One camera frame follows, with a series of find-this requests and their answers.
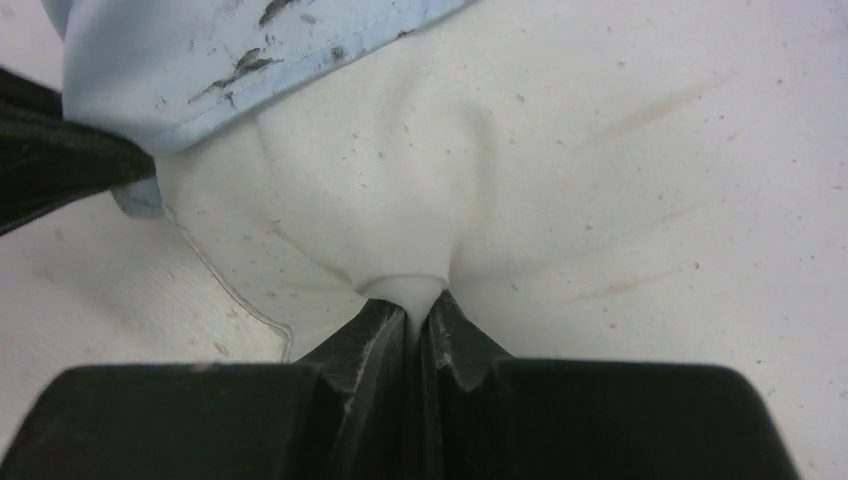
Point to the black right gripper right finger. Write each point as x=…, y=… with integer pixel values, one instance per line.
x=492, y=415

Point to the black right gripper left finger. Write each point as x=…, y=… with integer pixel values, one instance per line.
x=333, y=414

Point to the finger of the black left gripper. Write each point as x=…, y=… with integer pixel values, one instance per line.
x=48, y=162

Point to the light blue pillowcase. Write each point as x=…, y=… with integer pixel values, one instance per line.
x=166, y=75

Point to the white pillow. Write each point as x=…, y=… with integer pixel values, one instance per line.
x=649, y=180

